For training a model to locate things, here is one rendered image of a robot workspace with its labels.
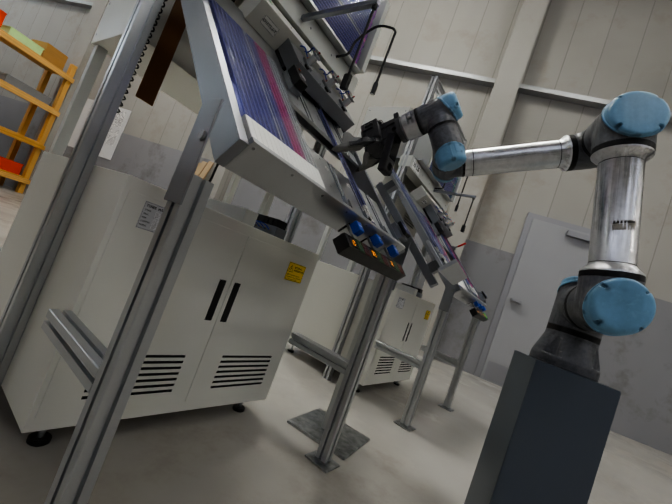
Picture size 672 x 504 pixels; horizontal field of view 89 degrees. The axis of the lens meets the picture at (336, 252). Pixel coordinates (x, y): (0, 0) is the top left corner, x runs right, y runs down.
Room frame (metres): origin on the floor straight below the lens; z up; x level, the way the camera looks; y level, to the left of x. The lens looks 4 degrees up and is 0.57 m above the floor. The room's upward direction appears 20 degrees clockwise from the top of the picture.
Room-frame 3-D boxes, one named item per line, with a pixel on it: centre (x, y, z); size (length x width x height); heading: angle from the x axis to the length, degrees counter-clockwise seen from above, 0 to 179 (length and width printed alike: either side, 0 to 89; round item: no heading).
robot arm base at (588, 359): (0.87, -0.64, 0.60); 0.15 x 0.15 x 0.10
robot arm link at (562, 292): (0.87, -0.64, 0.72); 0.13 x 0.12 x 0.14; 163
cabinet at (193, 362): (1.19, 0.52, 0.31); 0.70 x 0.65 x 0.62; 144
